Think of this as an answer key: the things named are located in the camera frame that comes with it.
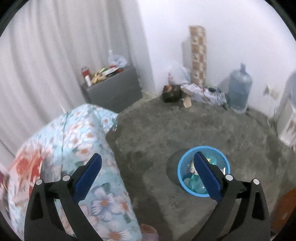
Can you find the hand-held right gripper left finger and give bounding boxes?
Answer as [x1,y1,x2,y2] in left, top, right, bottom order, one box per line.
[24,153,104,241]

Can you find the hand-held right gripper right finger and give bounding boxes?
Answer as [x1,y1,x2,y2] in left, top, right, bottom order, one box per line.
[192,151,271,241]

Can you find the green plastic bag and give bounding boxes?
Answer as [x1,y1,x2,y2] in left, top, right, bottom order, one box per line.
[183,173,208,194]

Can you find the blue plastic basket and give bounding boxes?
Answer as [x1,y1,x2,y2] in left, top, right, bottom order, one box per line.
[177,146,231,198]

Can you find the floral blue blanket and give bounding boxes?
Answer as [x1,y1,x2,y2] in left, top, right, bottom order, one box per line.
[0,103,142,241]

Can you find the clear bag with red print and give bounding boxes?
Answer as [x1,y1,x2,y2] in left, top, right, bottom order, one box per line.
[0,144,45,200]

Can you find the orange object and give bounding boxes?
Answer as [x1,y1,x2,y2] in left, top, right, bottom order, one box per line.
[269,189,296,234]

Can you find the grey cabinet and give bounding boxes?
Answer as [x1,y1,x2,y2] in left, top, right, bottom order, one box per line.
[81,66,143,113]

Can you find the dark box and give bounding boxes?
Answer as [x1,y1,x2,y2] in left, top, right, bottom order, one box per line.
[162,85,182,102]

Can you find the blue water jug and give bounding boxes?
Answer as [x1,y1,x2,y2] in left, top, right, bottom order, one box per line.
[228,63,253,114]

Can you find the white cabinet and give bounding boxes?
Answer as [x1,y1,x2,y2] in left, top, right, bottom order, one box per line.
[276,72,296,149]

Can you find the yellow snack packets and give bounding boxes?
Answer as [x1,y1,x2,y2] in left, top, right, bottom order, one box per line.
[91,67,109,84]

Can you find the red thermos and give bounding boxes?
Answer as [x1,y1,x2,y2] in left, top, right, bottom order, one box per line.
[81,67,90,84]

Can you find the white plastic bag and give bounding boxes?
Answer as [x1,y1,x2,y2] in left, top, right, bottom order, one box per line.
[168,61,192,85]

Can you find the white curtain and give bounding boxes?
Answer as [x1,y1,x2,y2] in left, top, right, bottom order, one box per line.
[0,0,154,160]

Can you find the bluish clear plastic bag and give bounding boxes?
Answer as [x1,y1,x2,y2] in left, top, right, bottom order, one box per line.
[112,54,127,69]

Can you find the patterned paper roll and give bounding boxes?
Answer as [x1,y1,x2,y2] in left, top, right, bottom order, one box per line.
[188,25,207,87]

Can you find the black cable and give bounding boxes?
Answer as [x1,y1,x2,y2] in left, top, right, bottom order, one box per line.
[203,87,229,109]

